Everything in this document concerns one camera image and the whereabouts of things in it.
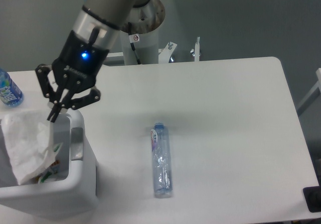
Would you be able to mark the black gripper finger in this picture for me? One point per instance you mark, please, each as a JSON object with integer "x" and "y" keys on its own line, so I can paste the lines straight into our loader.
{"x": 61, "y": 106}
{"x": 54, "y": 97}

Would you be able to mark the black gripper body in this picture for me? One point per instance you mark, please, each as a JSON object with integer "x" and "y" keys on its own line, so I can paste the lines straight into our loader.
{"x": 78, "y": 64}

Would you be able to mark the white paper wrapper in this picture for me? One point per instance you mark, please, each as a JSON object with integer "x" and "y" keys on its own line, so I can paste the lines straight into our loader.
{"x": 29, "y": 143}

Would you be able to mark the clear plastic bottle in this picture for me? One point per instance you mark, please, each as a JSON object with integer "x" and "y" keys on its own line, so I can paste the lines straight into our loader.
{"x": 161, "y": 161}

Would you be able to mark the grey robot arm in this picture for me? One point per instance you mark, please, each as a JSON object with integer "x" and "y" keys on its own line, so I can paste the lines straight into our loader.
{"x": 98, "y": 23}

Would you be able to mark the trash inside the can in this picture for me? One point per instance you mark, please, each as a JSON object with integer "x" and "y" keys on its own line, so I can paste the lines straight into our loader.
{"x": 58, "y": 170}

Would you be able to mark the white plastic trash can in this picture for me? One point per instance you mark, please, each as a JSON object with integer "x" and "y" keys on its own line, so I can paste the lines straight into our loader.
{"x": 66, "y": 188}

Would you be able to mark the blue labelled water bottle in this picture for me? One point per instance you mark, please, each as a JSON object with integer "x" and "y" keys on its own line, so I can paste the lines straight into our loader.
{"x": 11, "y": 95}

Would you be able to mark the black clamp at table edge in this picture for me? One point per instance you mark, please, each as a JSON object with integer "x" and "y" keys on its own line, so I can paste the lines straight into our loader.
{"x": 312, "y": 198}

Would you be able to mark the white metal frame bracket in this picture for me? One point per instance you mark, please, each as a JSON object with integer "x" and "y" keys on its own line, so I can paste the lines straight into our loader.
{"x": 168, "y": 54}

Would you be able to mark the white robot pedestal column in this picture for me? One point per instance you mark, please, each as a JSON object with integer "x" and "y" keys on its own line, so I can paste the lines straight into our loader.
{"x": 142, "y": 26}

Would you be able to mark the white frame leg right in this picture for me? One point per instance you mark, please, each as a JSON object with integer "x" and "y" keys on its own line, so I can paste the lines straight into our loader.
{"x": 310, "y": 97}

